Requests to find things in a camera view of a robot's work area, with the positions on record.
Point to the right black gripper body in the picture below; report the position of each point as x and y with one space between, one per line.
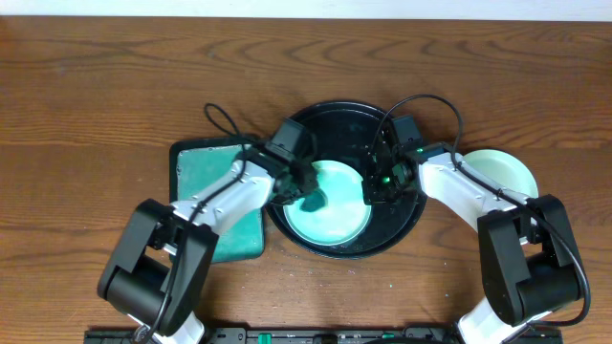
378 186

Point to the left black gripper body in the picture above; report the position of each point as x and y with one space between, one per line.
300 182

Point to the green yellow sponge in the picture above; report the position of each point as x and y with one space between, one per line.
314 202

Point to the mint green plate top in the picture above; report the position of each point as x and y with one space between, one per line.
345 216

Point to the mint green plate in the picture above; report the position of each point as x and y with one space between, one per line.
505 169
345 216

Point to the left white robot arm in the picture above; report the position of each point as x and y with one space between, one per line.
159 266

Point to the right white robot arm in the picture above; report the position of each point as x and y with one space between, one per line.
532 273

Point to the round black tray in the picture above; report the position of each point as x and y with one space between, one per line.
344 131

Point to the green rectangular water tray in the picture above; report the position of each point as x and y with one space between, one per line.
193 166

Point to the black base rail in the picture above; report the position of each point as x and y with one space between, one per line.
244 336

